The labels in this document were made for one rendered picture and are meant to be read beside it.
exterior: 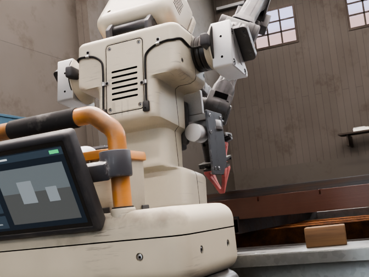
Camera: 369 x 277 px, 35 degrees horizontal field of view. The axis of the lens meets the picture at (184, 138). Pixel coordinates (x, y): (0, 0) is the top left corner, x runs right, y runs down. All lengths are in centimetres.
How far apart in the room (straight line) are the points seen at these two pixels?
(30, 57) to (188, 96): 610
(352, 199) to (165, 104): 58
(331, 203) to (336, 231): 13
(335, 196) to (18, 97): 586
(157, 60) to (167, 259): 56
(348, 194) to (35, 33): 643
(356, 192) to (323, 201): 9
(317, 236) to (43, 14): 674
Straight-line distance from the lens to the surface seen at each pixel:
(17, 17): 755
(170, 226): 93
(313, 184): 171
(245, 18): 160
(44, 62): 775
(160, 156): 137
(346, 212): 251
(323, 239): 155
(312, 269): 164
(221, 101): 166
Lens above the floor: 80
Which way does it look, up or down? 7 degrees up
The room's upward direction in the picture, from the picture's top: 6 degrees counter-clockwise
